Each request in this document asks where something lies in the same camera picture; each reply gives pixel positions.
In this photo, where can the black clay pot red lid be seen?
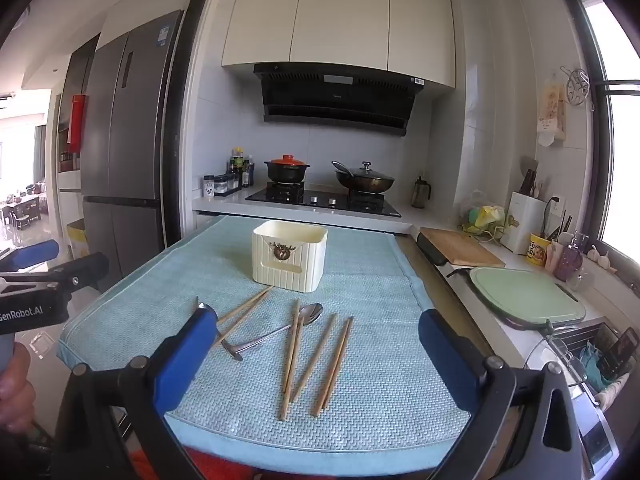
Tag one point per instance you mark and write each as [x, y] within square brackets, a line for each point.
[286, 169]

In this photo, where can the garlic bulbs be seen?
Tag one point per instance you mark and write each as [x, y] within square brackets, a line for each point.
[600, 259]

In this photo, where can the red wall box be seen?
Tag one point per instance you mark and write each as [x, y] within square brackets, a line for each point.
[76, 122]

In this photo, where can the white knife block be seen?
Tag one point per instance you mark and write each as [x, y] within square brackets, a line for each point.
[522, 220]

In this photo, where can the kitchen sink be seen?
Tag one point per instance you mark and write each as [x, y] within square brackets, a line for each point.
[565, 330]

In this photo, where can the hanging printed bag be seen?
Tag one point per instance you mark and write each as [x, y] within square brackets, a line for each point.
[552, 115]

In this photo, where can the person's left hand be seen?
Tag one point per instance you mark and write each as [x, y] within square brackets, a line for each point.
[17, 390]

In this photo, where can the wooden cutting board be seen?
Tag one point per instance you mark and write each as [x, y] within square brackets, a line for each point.
[462, 247]

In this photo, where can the white wall cabinets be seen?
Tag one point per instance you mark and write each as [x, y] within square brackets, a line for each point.
[340, 20]

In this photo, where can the yellow paper cup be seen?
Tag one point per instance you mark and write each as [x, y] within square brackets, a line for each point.
[540, 250]

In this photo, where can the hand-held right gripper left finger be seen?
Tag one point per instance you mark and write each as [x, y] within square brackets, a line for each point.
[185, 365]

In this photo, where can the grey refrigerator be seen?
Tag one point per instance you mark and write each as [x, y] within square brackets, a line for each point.
[130, 160]

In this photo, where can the window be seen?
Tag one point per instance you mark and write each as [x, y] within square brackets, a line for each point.
[617, 135]

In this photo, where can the wok with glass lid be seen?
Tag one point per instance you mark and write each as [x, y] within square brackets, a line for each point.
[367, 177]

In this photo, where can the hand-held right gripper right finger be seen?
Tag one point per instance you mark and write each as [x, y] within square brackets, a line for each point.
[445, 360]

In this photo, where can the cream ribbed utensil holder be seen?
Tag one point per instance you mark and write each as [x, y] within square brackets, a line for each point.
[300, 260]

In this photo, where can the light blue woven mat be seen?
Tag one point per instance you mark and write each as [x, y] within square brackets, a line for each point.
[380, 310]

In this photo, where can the dark glass kettle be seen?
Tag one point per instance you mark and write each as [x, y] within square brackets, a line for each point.
[421, 192]

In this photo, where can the metal spoon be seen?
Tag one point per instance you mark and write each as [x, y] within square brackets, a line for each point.
[311, 312]

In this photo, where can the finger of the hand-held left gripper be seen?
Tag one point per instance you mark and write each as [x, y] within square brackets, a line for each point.
[35, 255]
[87, 267]

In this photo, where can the green cutting board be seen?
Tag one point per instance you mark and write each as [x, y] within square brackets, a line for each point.
[525, 295]

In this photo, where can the purple soap bottle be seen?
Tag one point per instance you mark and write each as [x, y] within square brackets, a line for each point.
[570, 260]

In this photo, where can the black range hood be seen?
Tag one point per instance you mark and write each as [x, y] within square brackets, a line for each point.
[335, 100]

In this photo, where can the black gas stove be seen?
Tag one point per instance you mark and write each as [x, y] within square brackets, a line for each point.
[325, 200]

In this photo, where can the group of condiment bottles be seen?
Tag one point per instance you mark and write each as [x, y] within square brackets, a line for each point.
[242, 170]

